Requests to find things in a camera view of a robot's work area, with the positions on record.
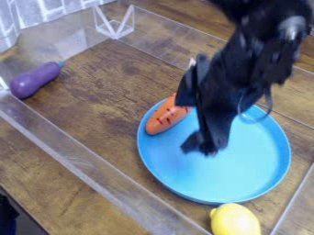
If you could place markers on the clear acrylic enclosure wall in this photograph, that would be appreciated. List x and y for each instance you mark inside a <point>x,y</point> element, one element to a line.
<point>70,164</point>

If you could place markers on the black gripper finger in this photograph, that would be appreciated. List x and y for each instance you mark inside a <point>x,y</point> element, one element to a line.
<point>208,142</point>

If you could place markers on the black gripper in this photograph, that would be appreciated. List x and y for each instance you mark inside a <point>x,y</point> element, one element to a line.
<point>224,85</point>

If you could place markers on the blue round tray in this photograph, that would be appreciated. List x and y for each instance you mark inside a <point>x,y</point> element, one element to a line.
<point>241,173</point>

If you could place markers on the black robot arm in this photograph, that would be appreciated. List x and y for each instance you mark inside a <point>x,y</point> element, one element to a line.
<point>265,20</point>

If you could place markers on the orange toy carrot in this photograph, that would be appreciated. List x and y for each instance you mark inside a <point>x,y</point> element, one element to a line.
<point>168,115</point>

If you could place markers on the yellow toy lemon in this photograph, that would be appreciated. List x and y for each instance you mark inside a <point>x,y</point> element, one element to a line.
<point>233,219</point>

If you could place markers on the purple toy eggplant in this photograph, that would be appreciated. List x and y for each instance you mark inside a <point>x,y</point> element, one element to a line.
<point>26,84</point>

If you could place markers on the white grey curtain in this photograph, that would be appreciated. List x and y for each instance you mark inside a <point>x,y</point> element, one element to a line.
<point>21,14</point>

